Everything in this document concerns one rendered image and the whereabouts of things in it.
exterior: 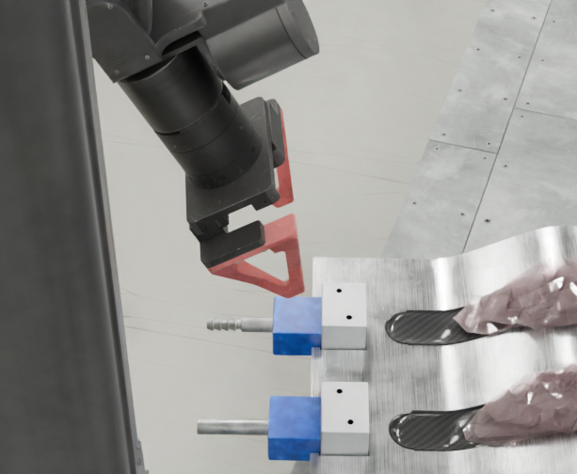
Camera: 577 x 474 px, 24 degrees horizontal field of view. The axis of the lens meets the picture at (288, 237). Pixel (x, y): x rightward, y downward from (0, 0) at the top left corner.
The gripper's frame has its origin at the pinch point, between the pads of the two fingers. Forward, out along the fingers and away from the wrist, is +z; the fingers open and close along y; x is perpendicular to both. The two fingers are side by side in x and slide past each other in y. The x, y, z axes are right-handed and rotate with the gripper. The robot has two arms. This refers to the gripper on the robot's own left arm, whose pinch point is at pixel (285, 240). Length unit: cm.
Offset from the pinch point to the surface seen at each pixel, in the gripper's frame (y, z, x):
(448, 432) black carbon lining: -7.0, 18.5, -4.1
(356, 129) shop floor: 136, 100, 24
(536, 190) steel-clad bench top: 26.1, 29.6, -14.8
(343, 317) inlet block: 2.7, 12.4, 0.9
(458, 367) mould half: -1.1, 18.6, -6.0
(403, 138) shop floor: 133, 104, 16
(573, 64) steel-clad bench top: 46, 33, -22
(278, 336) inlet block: 2.6, 11.5, 6.3
